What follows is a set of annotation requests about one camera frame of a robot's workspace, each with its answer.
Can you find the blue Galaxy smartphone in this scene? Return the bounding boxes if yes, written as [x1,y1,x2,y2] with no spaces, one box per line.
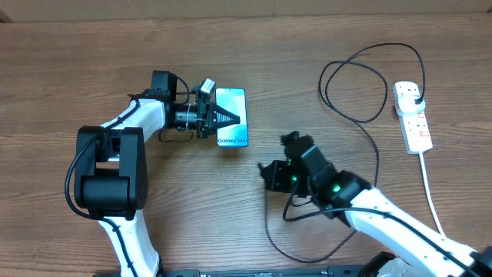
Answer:
[215,88,248,148]

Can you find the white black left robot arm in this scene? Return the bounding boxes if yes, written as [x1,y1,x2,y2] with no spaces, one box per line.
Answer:
[65,70,248,276]

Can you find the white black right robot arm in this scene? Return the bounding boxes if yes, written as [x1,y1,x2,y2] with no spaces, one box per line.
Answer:
[259,131,491,276]

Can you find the white charger plug adapter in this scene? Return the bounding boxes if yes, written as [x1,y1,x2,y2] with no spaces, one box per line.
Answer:
[395,95,426,116]

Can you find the white power strip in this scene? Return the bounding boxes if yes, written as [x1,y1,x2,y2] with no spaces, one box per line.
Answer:
[392,81,433,155]

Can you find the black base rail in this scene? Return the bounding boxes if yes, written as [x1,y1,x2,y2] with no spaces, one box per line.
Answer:
[157,265,363,277]

